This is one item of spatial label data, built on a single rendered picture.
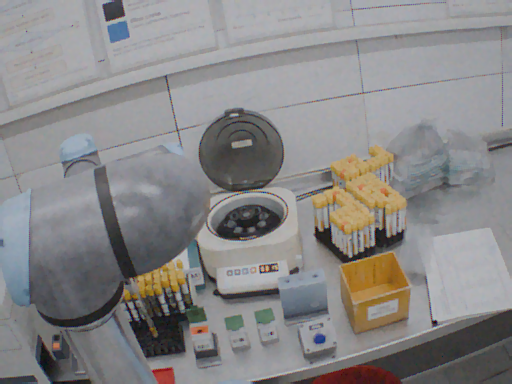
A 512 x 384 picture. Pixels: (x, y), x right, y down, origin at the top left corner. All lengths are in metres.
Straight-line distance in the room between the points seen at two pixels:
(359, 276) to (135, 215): 0.86
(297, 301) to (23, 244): 0.84
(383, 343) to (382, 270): 0.19
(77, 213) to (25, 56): 1.04
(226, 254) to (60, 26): 0.72
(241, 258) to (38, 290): 0.88
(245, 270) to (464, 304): 0.54
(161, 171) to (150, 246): 0.07
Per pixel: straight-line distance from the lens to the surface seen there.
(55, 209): 0.55
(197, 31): 1.50
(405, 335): 1.26
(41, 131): 1.62
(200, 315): 1.24
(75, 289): 0.57
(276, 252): 1.38
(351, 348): 1.24
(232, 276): 1.40
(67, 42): 1.51
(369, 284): 1.36
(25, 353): 1.24
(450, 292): 1.34
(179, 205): 0.56
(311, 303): 1.30
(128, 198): 0.54
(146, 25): 1.49
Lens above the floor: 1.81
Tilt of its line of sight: 32 degrees down
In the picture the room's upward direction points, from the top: 10 degrees counter-clockwise
